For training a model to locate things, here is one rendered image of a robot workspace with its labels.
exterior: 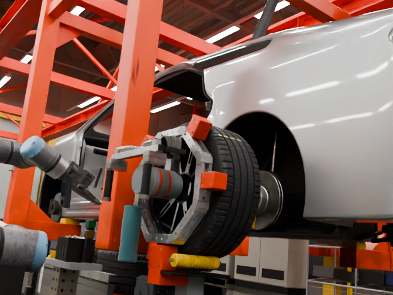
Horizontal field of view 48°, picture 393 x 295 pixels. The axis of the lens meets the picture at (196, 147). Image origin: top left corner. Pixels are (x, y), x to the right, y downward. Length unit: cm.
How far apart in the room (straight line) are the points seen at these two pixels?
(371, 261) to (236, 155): 234
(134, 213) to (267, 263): 538
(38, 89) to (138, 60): 195
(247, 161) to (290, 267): 517
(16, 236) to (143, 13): 156
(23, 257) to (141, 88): 126
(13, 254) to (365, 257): 301
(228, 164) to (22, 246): 88
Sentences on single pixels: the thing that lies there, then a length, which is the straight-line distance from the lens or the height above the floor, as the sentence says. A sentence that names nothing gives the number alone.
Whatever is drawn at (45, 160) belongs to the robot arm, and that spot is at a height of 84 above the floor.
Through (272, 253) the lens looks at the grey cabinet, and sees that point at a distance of 728.
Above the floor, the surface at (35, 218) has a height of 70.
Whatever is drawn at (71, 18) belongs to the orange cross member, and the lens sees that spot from 479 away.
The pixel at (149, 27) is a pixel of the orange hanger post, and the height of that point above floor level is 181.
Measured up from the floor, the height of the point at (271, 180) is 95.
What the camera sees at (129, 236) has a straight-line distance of 211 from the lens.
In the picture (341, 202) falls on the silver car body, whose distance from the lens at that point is 196.
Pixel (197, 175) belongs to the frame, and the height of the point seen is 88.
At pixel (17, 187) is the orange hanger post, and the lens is 423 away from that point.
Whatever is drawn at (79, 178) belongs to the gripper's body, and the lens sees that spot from 178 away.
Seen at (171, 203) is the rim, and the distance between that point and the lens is 223.
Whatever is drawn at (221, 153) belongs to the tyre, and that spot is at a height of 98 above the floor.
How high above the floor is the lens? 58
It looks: 13 degrees up
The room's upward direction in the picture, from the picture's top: 5 degrees clockwise
